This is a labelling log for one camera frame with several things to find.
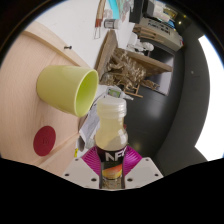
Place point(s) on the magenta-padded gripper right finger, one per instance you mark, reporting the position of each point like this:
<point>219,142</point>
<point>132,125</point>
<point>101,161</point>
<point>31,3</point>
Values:
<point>146,170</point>

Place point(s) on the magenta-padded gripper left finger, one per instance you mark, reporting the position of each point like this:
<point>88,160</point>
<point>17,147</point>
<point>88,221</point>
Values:
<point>77,171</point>

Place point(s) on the juice bottle with white cap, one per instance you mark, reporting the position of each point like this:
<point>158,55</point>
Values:
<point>111,133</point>

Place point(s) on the flat round red coaster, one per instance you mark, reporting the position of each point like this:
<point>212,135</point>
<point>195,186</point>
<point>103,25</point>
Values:
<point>44,141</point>

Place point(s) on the lime green cup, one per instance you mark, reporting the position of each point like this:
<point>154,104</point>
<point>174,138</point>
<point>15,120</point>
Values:
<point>60,87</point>

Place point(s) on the wooden plank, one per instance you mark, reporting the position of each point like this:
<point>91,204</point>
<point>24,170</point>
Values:
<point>106,53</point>

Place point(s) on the small black screw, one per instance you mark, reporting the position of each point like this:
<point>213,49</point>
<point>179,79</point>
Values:
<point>68,47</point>

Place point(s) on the cluttered shelf unit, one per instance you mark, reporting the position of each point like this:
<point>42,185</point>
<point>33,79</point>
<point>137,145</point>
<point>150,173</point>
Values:
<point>156,23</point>

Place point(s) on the small white jar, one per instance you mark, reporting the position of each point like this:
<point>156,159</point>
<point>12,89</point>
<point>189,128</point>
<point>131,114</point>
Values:
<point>112,23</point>

